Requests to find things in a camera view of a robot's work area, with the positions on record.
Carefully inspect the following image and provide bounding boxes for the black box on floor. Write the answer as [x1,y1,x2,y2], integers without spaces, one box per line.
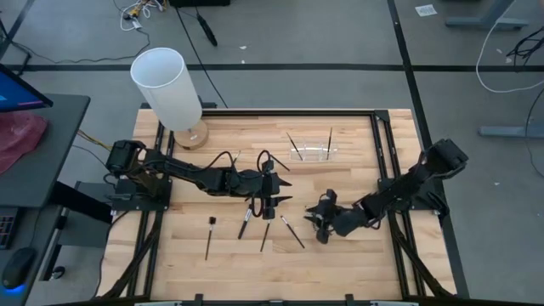
[168,0,231,8]

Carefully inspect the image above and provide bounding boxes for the black aluminium table frame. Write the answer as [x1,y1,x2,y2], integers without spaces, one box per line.
[96,101,471,306]

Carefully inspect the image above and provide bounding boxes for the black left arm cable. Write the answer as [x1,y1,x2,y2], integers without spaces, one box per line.
[198,148,274,218]

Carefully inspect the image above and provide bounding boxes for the dark grey side desk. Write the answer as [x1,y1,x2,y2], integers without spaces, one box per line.
[0,202,65,306]

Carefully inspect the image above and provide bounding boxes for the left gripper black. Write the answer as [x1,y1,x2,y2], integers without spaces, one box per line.
[254,159,294,221]

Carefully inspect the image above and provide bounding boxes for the grey desk leg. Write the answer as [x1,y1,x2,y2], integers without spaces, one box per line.
[445,0,530,31]

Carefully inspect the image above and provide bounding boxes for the black keyboard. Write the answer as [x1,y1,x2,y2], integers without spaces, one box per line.
[0,207,20,251]

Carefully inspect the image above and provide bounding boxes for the long thin black makeup brush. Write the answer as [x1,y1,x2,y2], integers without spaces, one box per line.
[286,131,304,162]

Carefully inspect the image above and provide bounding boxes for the black computer mouse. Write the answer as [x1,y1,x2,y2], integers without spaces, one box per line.
[1,246,37,291]

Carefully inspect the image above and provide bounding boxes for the black handheld floor device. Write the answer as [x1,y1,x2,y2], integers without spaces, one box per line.
[195,14,218,47]

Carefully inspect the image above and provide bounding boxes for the white shade wooden base lamp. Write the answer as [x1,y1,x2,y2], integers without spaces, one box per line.
[129,47,210,150]

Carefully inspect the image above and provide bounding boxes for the square-head black brush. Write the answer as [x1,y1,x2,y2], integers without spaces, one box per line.
[204,216,218,262]

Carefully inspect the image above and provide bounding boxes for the yellow cables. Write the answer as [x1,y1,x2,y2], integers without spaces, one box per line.
[76,129,113,153]

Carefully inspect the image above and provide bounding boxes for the clear acrylic brush organizer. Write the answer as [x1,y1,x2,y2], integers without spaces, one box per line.
[289,142,340,162]

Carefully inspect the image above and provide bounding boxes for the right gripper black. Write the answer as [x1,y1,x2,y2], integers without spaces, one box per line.
[303,189,348,245]

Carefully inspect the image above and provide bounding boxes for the long black floor cable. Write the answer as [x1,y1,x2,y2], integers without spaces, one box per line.
[0,25,151,65]

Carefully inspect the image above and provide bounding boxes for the white cable bundle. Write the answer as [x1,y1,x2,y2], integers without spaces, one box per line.
[112,0,167,33]

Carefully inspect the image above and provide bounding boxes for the black computer monitor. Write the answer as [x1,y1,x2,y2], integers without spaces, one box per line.
[0,63,54,114]

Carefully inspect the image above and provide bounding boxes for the thin black power cord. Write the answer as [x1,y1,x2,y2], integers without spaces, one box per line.
[175,7,230,109]

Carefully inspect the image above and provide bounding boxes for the white floor cable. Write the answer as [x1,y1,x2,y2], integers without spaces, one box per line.
[474,0,544,94]

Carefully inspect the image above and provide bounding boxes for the grey desk foot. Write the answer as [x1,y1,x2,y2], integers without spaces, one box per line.
[478,122,544,139]

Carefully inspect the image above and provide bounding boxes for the black desk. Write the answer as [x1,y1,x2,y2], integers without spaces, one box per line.
[0,93,92,209]

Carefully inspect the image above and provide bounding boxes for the curved black floor cable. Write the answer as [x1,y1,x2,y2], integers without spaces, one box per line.
[524,87,544,178]

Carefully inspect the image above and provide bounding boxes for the black cable bundle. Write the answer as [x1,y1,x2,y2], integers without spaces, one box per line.
[505,25,544,60]

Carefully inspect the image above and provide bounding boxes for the thick round-head makeup brush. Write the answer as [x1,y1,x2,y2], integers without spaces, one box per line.
[237,207,255,241]

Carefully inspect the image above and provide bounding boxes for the red cloth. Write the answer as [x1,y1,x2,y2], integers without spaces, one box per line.
[0,110,49,175]

